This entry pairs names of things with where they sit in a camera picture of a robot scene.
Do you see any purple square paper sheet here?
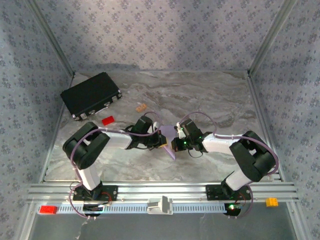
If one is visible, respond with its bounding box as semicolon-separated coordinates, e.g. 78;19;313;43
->
158;124;179;161

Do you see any black ribbed carrying case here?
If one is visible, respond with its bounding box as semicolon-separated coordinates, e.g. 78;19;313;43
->
59;71;123;123

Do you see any yellow toy brick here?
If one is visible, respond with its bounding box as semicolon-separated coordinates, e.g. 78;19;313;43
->
265;197;279;208

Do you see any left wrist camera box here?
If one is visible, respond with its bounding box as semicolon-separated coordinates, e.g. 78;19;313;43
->
134;115;154;135

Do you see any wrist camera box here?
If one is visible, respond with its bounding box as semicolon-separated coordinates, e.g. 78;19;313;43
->
134;115;154;135
181;118;201;138

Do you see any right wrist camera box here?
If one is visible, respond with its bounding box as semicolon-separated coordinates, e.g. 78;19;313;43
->
181;118;201;138

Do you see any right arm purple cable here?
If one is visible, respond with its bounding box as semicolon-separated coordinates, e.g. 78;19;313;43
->
177;111;279;220

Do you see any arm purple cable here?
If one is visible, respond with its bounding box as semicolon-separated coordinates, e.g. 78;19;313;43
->
177;111;279;220
69;111;163;221

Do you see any wide aluminium base rail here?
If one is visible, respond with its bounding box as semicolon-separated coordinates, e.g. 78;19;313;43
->
26;182;300;204

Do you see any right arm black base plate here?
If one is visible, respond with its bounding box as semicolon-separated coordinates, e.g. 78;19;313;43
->
205;184;252;202

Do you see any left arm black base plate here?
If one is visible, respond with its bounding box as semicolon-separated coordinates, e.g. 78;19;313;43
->
72;184;119;202

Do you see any white plastic bracket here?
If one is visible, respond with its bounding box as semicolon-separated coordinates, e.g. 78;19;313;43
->
146;195;174;216

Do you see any white slotted cable duct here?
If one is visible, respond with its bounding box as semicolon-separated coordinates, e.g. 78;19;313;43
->
36;203;228;215

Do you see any aluminium side rail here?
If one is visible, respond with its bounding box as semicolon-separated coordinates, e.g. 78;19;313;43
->
38;73;76;183
246;72;286;182

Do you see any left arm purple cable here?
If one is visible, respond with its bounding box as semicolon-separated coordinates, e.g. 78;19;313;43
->
69;111;163;221

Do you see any aluminium frame leg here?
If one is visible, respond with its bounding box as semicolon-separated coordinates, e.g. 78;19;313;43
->
286;201;306;240
18;202;37;240

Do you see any aluminium frame post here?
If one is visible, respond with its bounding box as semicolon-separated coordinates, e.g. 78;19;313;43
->
247;0;300;76

